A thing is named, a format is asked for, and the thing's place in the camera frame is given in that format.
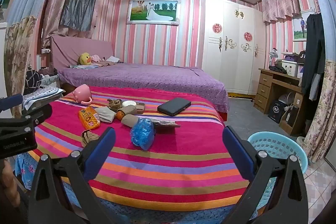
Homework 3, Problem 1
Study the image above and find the person's left hand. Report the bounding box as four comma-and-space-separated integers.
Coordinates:
3, 159, 21, 209

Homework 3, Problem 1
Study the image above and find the brown wrapper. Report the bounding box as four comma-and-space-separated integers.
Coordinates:
81, 130, 101, 148

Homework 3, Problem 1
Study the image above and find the pile of clothes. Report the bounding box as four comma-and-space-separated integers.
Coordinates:
39, 67, 59, 83

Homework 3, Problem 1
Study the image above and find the pink valance curtain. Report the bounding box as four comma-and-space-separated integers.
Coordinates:
261, 0, 301, 23

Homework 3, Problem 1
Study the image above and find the blue floral bed sheet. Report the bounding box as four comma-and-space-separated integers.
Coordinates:
14, 153, 276, 224

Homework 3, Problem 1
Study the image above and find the grey hanging garment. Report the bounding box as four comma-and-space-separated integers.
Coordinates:
309, 73, 322, 101

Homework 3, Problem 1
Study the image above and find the dark patterned bag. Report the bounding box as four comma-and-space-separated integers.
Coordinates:
25, 68, 44, 95

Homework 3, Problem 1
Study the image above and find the white dotted cloth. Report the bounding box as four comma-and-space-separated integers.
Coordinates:
22, 85, 66, 110

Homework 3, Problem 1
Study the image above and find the small white fan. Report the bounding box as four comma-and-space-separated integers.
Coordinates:
278, 93, 296, 109

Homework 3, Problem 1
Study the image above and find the desk lamp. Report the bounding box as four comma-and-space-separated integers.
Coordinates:
268, 48, 279, 69

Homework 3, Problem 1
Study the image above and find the beige cloth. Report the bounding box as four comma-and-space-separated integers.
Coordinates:
94, 106, 117, 123

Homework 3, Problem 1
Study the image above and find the blue floral door curtain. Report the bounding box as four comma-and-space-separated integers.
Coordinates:
4, 0, 76, 119
297, 0, 336, 164

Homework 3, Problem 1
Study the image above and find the black paper bag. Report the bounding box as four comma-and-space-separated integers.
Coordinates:
285, 106, 298, 127

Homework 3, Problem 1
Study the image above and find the framed wedding photo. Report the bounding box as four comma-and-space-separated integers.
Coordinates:
126, 0, 182, 26

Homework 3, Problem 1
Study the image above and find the white storage box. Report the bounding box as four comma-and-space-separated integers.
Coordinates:
281, 60, 300, 77

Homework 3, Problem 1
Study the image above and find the pink mug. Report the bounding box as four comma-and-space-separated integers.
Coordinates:
72, 84, 93, 105

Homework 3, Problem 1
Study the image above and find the brown paper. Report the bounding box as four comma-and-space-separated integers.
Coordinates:
107, 98, 123, 112

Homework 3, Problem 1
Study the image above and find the white wardrobe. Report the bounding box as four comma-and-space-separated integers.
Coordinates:
202, 0, 267, 96

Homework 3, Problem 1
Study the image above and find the black hanging garment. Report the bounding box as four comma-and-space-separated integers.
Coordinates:
301, 13, 326, 94

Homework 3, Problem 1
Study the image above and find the beige patterned snack packet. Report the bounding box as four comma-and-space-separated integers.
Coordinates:
151, 119, 181, 128

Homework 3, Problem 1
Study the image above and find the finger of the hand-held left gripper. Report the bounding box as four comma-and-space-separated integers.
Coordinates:
0, 94, 24, 112
23, 103, 53, 125

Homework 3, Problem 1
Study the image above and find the yellow duck plush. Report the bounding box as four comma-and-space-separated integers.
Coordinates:
79, 52, 92, 65

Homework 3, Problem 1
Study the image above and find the small framed photo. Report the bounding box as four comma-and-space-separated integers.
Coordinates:
293, 12, 309, 42

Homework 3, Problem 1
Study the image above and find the orange snack packet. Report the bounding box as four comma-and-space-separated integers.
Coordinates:
78, 106, 101, 130

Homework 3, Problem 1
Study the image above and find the red striped blanket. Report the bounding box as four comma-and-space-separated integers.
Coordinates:
28, 85, 252, 211

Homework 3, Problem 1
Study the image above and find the black gift box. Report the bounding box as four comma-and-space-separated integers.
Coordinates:
268, 99, 286, 123

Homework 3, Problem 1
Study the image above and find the black zip case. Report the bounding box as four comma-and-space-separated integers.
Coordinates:
157, 97, 192, 117

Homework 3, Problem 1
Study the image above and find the brown cloth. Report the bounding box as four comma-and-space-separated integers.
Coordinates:
89, 61, 118, 67

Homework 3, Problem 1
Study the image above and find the purple dotted bed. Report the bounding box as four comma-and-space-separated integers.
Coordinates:
56, 63, 229, 113

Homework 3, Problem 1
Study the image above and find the beige sock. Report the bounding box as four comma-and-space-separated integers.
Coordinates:
121, 114, 143, 128
119, 106, 137, 115

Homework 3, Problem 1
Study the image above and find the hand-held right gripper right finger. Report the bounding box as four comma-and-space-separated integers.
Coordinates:
222, 126, 309, 224

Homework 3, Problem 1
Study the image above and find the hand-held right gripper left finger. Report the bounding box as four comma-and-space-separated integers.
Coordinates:
28, 127, 117, 224

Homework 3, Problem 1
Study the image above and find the wooden desk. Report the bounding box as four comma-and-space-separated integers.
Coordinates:
253, 68, 306, 135

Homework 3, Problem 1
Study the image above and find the blue plastic bag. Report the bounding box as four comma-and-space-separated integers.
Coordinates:
130, 118, 155, 150

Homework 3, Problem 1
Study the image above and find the pink bed headboard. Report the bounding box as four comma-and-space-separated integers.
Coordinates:
50, 34, 114, 69

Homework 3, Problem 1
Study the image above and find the light blue plastic basket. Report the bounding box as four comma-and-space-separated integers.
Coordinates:
247, 132, 309, 211

